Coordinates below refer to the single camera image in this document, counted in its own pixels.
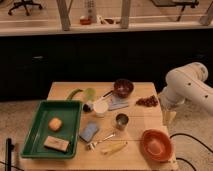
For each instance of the light green cup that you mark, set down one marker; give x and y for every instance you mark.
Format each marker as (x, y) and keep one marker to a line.
(89, 94)

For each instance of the orange round fruit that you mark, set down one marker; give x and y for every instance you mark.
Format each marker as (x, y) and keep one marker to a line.
(55, 124)

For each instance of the green plastic tray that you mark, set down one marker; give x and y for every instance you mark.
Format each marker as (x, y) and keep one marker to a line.
(69, 112)

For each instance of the black stand at left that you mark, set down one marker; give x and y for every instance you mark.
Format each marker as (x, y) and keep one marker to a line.
(8, 154)

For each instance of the red bowl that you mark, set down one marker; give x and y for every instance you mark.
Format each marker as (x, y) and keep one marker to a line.
(156, 145)

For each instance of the blue sponge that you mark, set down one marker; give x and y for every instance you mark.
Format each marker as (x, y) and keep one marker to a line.
(89, 131)

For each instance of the white bottle on shelf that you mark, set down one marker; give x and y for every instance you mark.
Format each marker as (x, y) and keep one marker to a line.
(90, 10)

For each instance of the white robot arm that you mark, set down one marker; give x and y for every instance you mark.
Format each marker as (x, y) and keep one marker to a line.
(185, 83)

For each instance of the white cup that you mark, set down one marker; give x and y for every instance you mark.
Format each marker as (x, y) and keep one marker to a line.
(100, 108)

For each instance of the small metal cup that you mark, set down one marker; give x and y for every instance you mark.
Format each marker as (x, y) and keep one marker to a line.
(121, 121)

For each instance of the dark maroon saucepan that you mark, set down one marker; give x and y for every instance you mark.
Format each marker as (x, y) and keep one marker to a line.
(122, 88)

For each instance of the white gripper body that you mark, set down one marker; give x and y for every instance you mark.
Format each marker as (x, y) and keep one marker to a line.
(169, 102)

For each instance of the red object on shelf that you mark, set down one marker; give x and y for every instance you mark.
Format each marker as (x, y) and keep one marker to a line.
(85, 21)

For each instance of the grey folded cloth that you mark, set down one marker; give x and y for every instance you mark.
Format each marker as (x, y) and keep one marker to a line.
(117, 103)

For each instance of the silver fork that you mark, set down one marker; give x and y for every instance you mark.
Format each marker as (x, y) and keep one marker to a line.
(92, 145)

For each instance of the black office chair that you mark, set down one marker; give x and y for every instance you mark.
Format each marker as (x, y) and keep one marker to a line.
(25, 4)

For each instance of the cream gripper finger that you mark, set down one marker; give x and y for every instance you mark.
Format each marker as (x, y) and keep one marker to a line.
(172, 116)
(165, 115)

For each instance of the small dark round object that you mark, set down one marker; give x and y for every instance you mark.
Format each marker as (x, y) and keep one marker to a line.
(87, 107)

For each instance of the dark red grape bunch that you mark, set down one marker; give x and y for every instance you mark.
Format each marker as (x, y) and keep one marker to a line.
(148, 101)

